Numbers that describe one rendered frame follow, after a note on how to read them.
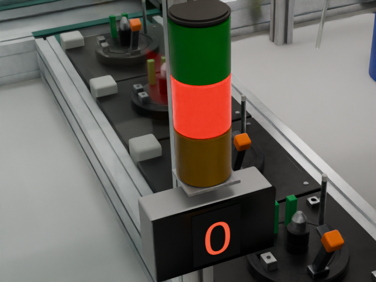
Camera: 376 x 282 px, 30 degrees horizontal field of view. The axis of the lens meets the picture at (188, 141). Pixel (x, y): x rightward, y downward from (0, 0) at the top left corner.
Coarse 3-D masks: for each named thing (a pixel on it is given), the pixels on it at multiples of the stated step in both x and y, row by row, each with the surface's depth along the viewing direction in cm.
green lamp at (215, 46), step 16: (176, 32) 54; (192, 32) 53; (208, 32) 53; (224, 32) 54; (176, 48) 55; (192, 48) 54; (208, 48) 54; (224, 48) 55; (176, 64) 56; (192, 64) 55; (208, 64) 55; (224, 64) 56; (176, 80) 57; (192, 80) 56; (208, 80) 56
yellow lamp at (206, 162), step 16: (176, 144) 60; (192, 144) 59; (208, 144) 59; (224, 144) 60; (176, 160) 62; (192, 160) 60; (208, 160) 60; (224, 160) 61; (192, 176) 61; (208, 176) 61; (224, 176) 61
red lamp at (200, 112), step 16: (224, 80) 57; (176, 96) 57; (192, 96) 56; (208, 96) 56; (224, 96) 57; (176, 112) 58; (192, 112) 57; (208, 112) 57; (224, 112) 58; (176, 128) 59; (192, 128) 58; (208, 128) 58; (224, 128) 59
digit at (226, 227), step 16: (224, 208) 63; (240, 208) 64; (192, 224) 62; (208, 224) 63; (224, 224) 64; (240, 224) 65; (192, 240) 63; (208, 240) 64; (224, 240) 65; (240, 240) 66; (208, 256) 65; (224, 256) 66
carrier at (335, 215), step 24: (288, 216) 97; (312, 216) 103; (336, 216) 103; (288, 240) 93; (312, 240) 96; (360, 240) 98; (240, 264) 95; (264, 264) 91; (288, 264) 92; (336, 264) 91; (360, 264) 94
